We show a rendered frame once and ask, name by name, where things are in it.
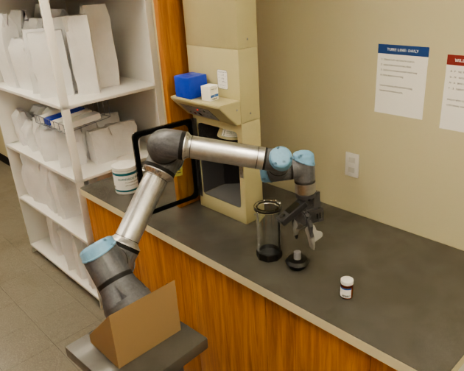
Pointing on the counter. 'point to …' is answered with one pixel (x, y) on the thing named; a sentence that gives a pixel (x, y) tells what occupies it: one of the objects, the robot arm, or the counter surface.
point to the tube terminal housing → (244, 83)
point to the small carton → (209, 92)
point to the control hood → (228, 109)
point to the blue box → (189, 85)
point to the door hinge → (197, 160)
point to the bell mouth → (227, 134)
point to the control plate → (199, 111)
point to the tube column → (220, 23)
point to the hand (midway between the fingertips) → (303, 243)
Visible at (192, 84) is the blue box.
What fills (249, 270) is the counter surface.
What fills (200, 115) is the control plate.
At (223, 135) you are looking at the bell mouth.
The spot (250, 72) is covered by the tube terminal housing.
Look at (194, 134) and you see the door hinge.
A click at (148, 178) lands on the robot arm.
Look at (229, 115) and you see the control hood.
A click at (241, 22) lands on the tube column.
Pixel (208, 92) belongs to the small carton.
